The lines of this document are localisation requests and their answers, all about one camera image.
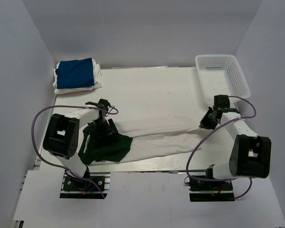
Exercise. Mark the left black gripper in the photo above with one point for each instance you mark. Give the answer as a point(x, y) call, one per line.
point(109, 129)

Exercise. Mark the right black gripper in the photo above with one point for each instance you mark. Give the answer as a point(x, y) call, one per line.
point(205, 123)

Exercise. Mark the white green raglan t shirt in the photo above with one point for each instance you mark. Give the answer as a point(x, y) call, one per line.
point(142, 139)

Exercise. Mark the blue t shirt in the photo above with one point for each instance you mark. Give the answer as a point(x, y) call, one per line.
point(75, 74)

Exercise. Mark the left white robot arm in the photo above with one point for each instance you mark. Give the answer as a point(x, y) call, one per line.
point(61, 139)

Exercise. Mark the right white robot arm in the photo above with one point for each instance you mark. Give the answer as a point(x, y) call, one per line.
point(251, 153)

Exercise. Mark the white plastic basket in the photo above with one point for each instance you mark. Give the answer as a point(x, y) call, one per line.
point(221, 74)

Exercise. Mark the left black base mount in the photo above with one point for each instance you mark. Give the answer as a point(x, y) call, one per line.
point(78, 189)

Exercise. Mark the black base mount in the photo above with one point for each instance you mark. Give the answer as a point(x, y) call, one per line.
point(78, 189)
point(201, 190)

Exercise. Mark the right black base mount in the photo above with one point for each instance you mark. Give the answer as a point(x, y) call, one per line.
point(201, 190)

